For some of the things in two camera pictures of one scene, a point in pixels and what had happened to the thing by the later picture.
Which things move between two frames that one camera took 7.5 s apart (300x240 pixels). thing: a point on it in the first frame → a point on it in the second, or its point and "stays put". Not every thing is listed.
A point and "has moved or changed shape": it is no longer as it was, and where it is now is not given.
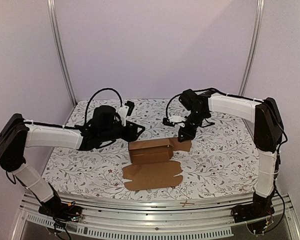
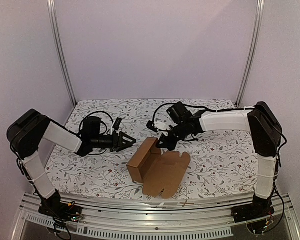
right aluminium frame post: [260, 8] stays put
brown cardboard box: [152, 168] has moved or changed shape
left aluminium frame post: [52, 12] stays put
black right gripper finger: [186, 136] → [170, 146]
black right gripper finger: [181, 136] → [162, 140]
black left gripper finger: [141, 131] → [126, 139]
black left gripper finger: [131, 137] → [120, 148]
